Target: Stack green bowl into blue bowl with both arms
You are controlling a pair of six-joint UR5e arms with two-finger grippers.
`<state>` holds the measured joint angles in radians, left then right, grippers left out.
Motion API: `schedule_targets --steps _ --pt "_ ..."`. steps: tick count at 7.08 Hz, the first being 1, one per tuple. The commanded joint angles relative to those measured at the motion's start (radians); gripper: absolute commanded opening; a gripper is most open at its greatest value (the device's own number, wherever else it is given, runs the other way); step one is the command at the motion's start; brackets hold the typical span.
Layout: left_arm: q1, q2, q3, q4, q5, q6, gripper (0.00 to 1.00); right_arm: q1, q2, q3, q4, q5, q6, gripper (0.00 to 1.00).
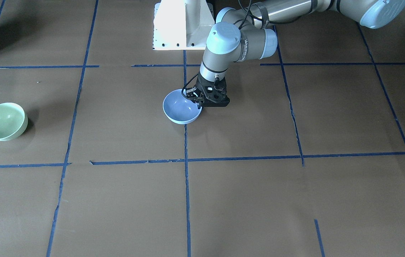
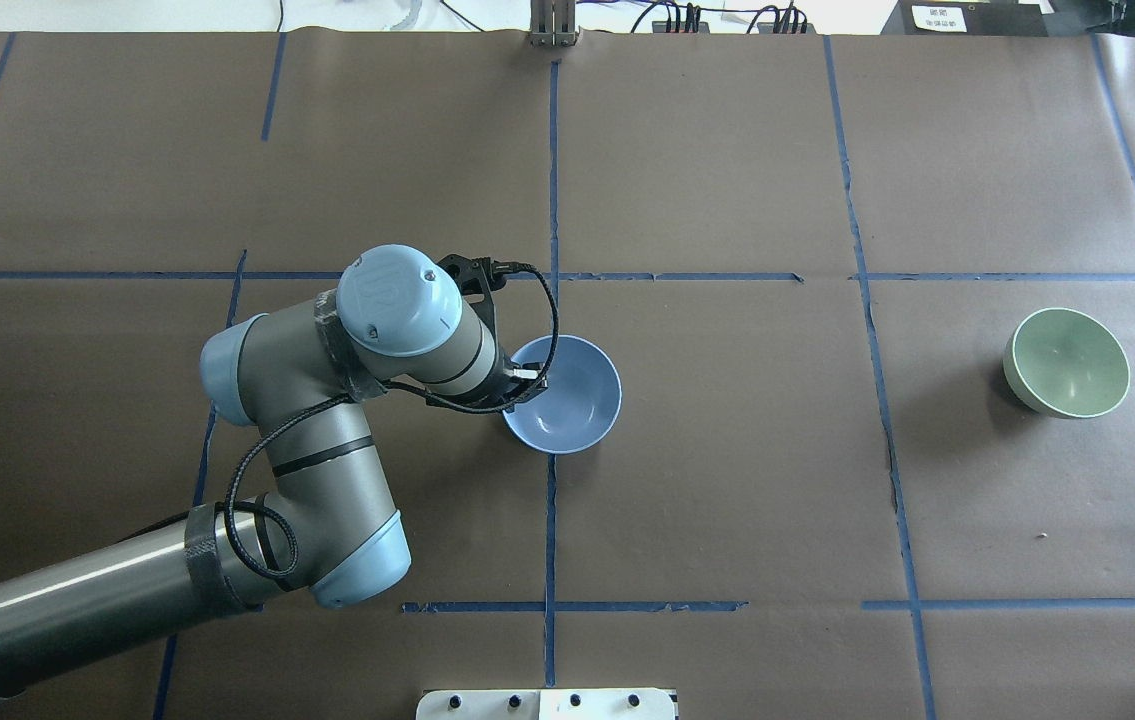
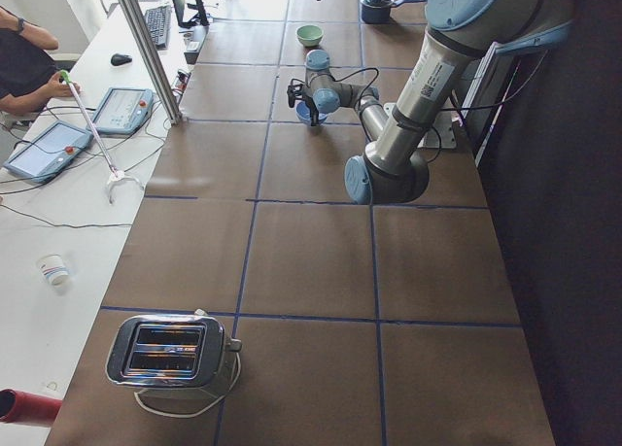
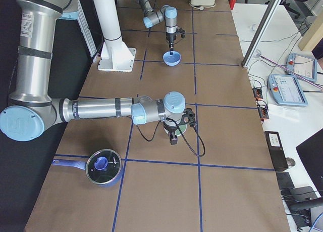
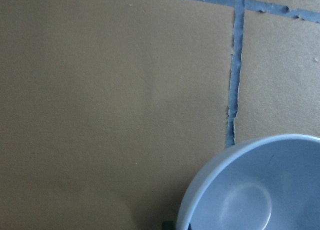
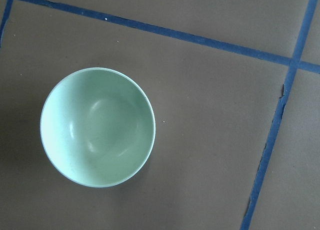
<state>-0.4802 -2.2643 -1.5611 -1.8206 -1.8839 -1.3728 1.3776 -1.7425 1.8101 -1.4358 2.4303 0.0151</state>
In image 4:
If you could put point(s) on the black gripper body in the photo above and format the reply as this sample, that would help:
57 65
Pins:
171 130
170 38

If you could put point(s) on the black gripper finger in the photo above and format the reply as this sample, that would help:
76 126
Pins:
173 138
171 48

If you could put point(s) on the blue bowl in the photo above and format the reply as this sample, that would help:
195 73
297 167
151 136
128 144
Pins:
172 58

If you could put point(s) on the green bowl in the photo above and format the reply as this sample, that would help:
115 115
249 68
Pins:
182 129

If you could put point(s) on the blue saucepan with glass lid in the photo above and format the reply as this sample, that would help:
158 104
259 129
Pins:
103 168

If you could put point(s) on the orange black connector box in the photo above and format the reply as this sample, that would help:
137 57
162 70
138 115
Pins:
257 91

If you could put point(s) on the black power brick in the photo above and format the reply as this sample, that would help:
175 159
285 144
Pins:
276 151

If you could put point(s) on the near teach pendant tablet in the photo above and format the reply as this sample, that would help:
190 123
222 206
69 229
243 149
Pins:
286 90

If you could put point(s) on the teach pendant tablet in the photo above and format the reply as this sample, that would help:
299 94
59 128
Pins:
302 65
286 90

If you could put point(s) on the far teach pendant tablet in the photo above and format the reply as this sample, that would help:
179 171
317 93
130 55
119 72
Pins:
302 65

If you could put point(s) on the black monitor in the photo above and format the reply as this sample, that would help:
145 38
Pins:
310 153

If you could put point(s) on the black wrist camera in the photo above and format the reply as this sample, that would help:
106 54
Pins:
181 32
188 117

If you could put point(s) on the aluminium frame post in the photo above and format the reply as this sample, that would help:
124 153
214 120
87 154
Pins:
264 23

